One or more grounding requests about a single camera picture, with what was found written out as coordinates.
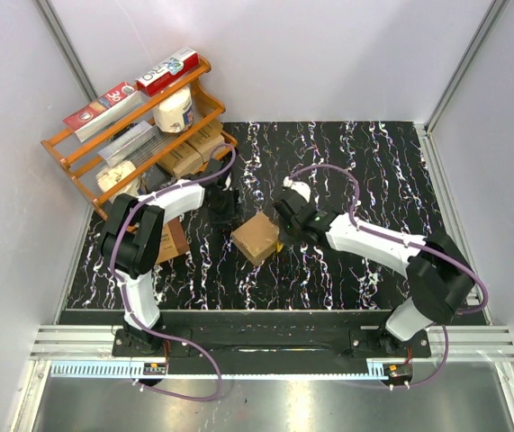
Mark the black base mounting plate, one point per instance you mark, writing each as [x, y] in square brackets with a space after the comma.
[270, 342]

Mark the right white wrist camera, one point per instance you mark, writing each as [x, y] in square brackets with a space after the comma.
[297, 187]

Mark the lower white tissue roll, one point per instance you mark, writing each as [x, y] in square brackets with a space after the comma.
[109, 177]

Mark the kraft paper box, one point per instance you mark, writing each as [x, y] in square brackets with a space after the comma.
[205, 140]
[181, 161]

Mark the red silver toothpaste box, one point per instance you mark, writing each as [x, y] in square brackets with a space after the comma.
[104, 111]

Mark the black marble pattern mat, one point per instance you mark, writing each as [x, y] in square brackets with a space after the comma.
[386, 159]

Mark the upper white tissue roll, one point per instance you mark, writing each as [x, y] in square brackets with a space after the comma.
[175, 114]

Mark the silver foil packet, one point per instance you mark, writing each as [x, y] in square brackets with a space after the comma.
[120, 148]

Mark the kraft paper box left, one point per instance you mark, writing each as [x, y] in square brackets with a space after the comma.
[181, 161]

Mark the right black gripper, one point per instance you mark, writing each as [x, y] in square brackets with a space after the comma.
[282, 222]

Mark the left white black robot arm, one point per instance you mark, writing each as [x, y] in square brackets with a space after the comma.
[131, 239]

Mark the white tissue roll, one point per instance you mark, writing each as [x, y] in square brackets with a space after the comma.
[109, 177]
[175, 114]

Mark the red white toothpaste box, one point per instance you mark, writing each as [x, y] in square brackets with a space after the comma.
[167, 71]

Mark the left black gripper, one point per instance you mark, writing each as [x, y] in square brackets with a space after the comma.
[222, 220]

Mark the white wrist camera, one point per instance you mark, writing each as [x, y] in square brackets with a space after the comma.
[297, 187]
[224, 183]

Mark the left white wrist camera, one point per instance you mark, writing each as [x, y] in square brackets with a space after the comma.
[224, 183]

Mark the brown printed carton box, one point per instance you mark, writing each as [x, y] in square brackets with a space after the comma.
[173, 242]

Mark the kraft paper box right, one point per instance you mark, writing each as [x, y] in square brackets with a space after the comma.
[205, 140]

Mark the brown cardboard express box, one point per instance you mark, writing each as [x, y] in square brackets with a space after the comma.
[257, 238]

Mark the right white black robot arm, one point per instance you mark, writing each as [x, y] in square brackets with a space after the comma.
[438, 275]

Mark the orange wooden shelf rack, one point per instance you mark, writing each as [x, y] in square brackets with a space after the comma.
[82, 162]

